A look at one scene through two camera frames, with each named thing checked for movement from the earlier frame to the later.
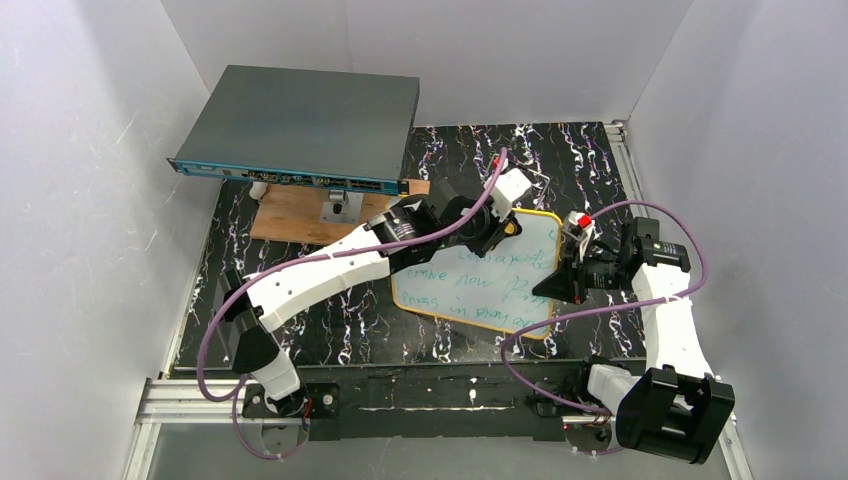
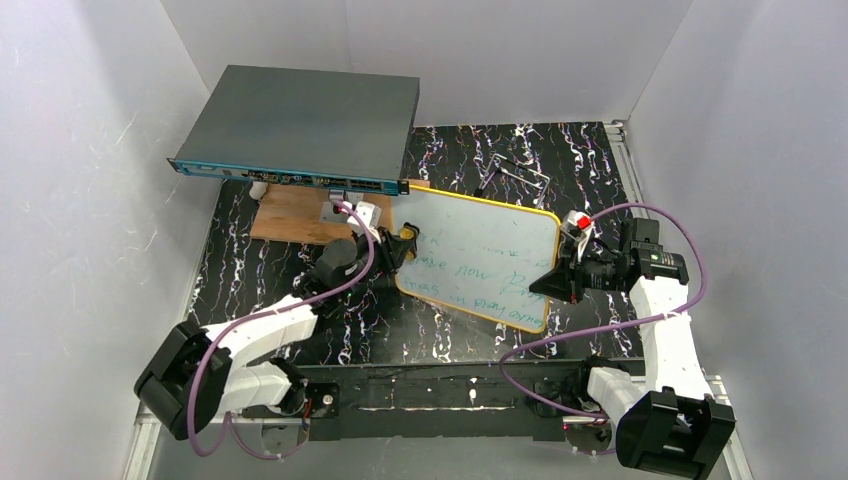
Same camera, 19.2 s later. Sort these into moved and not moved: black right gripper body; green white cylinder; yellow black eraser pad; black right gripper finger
Moved: yellow black eraser pad
Not moved: black right gripper finger; black right gripper body; green white cylinder
